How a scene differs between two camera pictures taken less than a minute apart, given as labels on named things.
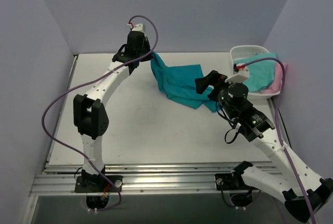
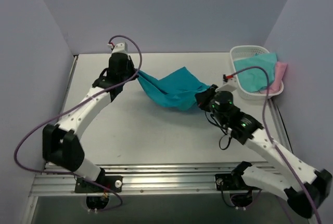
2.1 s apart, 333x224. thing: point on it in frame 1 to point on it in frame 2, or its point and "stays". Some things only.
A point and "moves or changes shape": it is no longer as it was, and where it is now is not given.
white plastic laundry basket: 238,51 stays
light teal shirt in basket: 261,72 stays
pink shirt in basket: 276,85 stays
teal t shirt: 177,83 moves or changes shape
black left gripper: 143,54 to 129,68
